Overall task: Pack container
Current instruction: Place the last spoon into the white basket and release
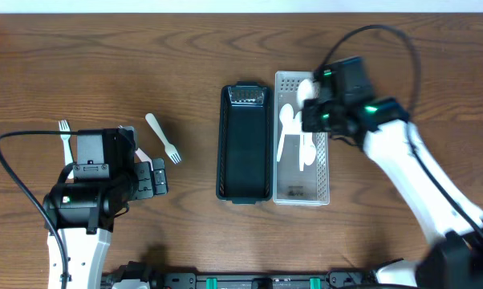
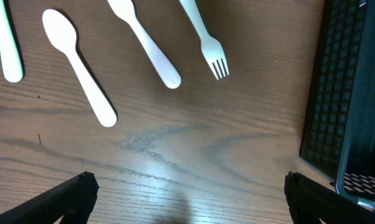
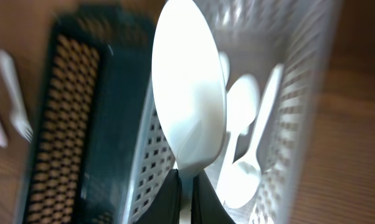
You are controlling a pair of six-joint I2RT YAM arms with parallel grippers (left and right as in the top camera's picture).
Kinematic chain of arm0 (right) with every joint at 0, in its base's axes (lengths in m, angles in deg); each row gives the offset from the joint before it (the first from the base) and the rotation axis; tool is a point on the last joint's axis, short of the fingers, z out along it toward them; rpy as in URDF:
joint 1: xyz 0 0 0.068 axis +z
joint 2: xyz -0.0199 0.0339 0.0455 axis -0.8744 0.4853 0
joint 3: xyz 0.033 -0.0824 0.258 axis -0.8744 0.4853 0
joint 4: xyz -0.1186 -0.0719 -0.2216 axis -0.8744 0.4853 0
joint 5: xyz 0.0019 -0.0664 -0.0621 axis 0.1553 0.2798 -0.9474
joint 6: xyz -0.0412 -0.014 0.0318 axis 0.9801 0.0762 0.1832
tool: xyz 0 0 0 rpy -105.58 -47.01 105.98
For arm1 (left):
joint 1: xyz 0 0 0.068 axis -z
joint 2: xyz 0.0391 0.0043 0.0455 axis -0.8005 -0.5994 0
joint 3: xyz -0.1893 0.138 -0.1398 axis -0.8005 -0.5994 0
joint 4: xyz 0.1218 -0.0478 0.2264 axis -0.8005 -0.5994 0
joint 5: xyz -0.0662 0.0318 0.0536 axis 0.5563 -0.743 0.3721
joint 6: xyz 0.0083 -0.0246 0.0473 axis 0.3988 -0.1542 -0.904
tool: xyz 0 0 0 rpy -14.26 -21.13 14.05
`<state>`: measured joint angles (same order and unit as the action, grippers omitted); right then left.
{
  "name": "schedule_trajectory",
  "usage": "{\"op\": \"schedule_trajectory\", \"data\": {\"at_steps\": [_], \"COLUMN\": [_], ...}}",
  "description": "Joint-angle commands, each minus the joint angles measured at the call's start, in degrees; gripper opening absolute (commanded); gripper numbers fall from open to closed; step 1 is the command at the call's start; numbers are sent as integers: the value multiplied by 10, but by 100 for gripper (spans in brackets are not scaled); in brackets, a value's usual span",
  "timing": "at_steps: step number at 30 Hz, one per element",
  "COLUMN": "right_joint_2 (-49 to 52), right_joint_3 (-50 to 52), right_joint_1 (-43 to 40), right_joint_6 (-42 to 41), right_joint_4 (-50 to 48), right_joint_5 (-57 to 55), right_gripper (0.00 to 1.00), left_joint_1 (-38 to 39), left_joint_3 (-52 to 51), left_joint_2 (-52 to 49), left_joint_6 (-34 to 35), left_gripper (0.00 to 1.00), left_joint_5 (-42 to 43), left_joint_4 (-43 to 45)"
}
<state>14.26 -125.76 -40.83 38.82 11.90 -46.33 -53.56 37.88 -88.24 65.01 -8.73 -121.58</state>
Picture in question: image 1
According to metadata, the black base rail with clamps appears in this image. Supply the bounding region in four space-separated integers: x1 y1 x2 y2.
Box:
100 261 419 289

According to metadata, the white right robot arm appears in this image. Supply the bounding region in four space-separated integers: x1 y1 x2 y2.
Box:
302 98 483 288

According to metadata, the white label in clear basket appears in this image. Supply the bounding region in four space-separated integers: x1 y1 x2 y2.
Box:
282 119 302 135

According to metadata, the black perforated plastic basket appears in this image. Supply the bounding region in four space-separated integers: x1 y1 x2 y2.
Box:
216 81 274 205

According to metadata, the clear perforated plastic basket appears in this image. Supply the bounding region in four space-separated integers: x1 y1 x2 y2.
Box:
273 71 330 206

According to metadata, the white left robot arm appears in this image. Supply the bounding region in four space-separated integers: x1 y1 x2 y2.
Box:
43 157 168 288

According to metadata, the white plastic spoon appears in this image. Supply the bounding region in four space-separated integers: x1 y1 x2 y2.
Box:
277 104 294 162
294 112 304 172
296 79 317 110
302 132 316 165

